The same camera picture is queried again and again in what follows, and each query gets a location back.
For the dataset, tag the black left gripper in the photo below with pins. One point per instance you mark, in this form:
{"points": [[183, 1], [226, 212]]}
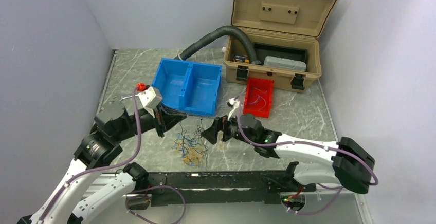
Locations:
{"points": [[165, 118]]}

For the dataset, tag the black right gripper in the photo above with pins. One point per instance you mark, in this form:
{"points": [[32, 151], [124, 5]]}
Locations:
{"points": [[211, 133]]}

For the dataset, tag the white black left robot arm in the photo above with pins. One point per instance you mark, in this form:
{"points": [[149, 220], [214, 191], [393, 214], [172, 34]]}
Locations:
{"points": [[112, 125]]}

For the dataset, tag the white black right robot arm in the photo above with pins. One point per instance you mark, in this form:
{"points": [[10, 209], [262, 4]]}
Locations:
{"points": [[342, 162]]}

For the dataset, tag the blue double plastic bin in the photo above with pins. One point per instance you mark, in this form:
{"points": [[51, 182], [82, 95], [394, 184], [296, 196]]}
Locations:
{"points": [[191, 87]]}

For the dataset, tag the silver wrench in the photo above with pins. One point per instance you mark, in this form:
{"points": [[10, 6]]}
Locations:
{"points": [[127, 97]]}

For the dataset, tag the red plastic bin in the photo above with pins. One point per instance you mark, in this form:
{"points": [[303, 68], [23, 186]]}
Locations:
{"points": [[258, 97]]}

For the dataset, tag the small box in toolbox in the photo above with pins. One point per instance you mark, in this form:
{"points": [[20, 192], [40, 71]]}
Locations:
{"points": [[241, 58]]}

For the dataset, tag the grey plastic case in toolbox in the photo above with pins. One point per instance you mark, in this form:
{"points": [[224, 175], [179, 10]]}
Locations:
{"points": [[285, 63]]}

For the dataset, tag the black tray in toolbox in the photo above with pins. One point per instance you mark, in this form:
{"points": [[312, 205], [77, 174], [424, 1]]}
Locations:
{"points": [[266, 50]]}

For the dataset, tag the tan plastic toolbox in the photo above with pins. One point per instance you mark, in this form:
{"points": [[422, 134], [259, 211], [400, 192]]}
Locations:
{"points": [[286, 23]]}

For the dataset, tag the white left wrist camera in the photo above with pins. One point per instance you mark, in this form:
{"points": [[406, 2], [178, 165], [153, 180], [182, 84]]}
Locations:
{"points": [[149, 96]]}

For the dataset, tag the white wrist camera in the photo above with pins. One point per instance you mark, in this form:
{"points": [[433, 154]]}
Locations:
{"points": [[149, 96], [234, 104]]}

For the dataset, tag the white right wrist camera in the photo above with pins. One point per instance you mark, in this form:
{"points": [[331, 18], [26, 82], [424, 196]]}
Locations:
{"points": [[234, 104]]}

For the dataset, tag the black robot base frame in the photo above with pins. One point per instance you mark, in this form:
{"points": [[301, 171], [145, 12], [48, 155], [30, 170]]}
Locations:
{"points": [[165, 188]]}

